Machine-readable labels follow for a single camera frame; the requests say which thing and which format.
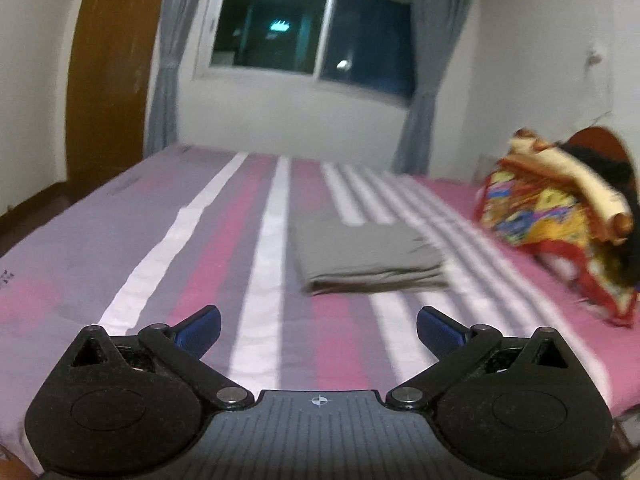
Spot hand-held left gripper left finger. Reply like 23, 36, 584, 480
67, 305, 254, 411

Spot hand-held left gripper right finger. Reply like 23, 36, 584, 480
387, 305, 572, 411

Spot grey pants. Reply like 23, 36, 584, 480
292, 217, 451, 297

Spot pink grey striped bed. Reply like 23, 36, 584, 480
0, 144, 640, 466

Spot colourful printed blanket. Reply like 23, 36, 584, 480
475, 127, 640, 329

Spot grey curtain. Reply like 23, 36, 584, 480
144, 0, 231, 157
391, 0, 482, 177

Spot brown wooden headboard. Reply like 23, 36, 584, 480
567, 126, 635, 171

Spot brown wooden door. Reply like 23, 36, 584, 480
65, 0, 172, 192

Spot white framed window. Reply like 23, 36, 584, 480
194, 0, 420, 107

